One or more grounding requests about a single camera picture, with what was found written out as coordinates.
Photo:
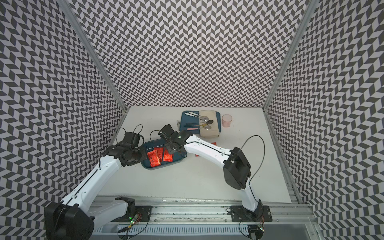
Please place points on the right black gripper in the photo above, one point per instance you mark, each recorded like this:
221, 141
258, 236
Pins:
171, 149

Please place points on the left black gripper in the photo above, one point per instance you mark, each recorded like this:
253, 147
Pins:
143, 151

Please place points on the red tea bag two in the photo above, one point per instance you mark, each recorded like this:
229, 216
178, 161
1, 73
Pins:
167, 157

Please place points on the teal plastic storage box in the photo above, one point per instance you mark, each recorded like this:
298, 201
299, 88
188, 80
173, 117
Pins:
150, 146

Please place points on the red tea bag three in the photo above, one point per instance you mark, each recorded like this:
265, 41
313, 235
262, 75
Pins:
154, 159

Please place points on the red tea bag five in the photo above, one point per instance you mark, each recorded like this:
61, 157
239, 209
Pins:
160, 152

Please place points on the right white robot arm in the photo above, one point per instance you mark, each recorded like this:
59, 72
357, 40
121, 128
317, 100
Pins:
235, 165

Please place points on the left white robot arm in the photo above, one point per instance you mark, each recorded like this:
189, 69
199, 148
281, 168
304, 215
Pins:
72, 219

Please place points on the teal cutlery tray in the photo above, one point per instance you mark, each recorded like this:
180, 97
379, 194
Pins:
187, 119

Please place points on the beige folded cloth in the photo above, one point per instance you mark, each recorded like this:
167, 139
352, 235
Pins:
214, 131

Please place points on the pink translucent cup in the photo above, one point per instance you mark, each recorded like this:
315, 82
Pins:
227, 120

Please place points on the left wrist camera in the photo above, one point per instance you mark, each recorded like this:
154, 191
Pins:
132, 138

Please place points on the pink handle spoon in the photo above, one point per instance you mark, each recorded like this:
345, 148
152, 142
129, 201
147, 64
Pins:
205, 127

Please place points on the white handle spoon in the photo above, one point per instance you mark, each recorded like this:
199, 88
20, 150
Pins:
201, 118

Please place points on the dark green handle spoon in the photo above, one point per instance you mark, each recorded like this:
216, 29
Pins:
197, 124

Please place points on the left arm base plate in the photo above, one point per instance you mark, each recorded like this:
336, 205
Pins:
141, 214

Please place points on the aluminium front rail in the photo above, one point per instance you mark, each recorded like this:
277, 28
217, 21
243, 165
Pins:
190, 218

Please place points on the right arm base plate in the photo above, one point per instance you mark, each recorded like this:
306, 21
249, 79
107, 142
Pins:
240, 214

